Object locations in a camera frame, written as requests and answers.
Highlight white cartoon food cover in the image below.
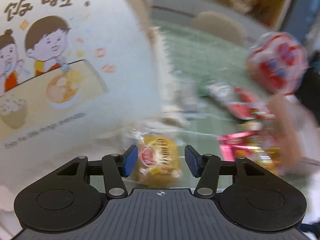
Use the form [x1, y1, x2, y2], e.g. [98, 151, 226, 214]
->
[0, 0, 190, 205]

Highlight pink open gift box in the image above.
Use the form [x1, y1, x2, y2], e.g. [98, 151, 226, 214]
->
[268, 94, 319, 176]

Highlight green grid tablecloth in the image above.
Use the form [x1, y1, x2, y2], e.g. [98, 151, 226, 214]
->
[120, 19, 311, 193]

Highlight red white snack packet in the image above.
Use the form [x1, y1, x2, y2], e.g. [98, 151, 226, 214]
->
[226, 87, 274, 121]

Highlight magenta noodle snack packet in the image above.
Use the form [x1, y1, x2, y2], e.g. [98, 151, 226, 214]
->
[217, 131, 281, 175]

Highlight yellow round pastry packet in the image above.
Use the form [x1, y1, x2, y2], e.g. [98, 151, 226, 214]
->
[131, 133, 182, 188]

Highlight red white bunny bag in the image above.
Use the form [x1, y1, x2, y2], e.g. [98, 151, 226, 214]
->
[246, 32, 309, 95]

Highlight beige chair far left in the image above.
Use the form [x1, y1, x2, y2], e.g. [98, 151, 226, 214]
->
[190, 11, 247, 47]

